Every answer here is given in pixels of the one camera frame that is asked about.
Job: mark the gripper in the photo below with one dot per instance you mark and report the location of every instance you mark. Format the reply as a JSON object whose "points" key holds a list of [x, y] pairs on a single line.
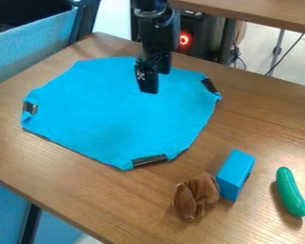
{"points": [[158, 41]]}

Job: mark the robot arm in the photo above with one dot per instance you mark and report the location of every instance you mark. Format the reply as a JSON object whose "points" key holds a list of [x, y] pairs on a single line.
{"points": [[153, 9]]}

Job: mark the blue cloth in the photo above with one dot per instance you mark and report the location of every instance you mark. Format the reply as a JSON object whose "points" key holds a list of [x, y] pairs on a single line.
{"points": [[117, 111]]}

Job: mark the black computer tower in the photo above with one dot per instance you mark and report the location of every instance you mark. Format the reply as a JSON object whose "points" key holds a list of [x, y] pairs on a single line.
{"points": [[201, 35]]}

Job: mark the wooden desk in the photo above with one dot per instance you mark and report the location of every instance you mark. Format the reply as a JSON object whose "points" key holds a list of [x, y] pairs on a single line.
{"points": [[252, 14]]}

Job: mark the brown plush toy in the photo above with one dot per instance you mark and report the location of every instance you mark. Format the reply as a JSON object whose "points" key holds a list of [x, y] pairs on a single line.
{"points": [[196, 196]]}

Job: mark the blue block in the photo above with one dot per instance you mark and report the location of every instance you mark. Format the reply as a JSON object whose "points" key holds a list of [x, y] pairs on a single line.
{"points": [[235, 179]]}

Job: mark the green toy cucumber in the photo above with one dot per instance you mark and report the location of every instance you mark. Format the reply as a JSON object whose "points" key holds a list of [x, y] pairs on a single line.
{"points": [[291, 191]]}

